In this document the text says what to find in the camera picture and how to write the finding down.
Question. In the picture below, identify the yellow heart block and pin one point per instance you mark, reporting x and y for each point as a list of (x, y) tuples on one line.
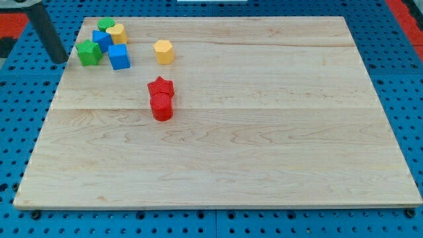
[(118, 34)]

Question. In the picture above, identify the blue triangle block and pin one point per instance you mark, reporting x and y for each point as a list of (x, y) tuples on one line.
[(103, 39)]

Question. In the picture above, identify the light wooden board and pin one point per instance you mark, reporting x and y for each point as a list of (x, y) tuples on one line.
[(268, 113)]

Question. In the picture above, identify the red cylinder block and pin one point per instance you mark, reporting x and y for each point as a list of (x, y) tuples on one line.
[(161, 106)]

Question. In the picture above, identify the red star block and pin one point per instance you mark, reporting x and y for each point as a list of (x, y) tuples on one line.
[(161, 85)]

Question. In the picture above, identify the yellow hexagon block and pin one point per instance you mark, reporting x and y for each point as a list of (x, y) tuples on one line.
[(164, 52)]

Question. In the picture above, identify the blue cube block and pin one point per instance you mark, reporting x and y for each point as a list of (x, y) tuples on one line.
[(118, 56)]

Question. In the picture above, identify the green star block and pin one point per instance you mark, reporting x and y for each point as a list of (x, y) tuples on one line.
[(89, 53)]

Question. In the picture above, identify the green cylinder block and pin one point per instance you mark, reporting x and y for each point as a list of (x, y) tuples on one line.
[(104, 23)]

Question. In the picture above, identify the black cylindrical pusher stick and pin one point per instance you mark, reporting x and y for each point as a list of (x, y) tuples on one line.
[(44, 27)]

